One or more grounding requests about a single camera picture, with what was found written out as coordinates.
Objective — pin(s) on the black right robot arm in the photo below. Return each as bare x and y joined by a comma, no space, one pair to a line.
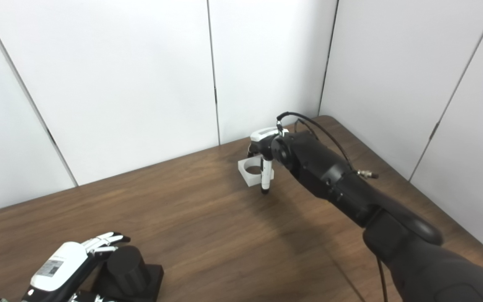
350,188

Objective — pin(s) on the black peg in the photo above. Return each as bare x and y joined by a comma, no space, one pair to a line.
128,268

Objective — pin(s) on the white and black left hand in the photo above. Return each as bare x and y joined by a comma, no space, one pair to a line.
57,264

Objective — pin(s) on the white square piece with hole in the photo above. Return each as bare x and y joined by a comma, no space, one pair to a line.
250,178

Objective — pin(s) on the white and black right hand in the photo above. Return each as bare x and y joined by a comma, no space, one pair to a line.
266,144

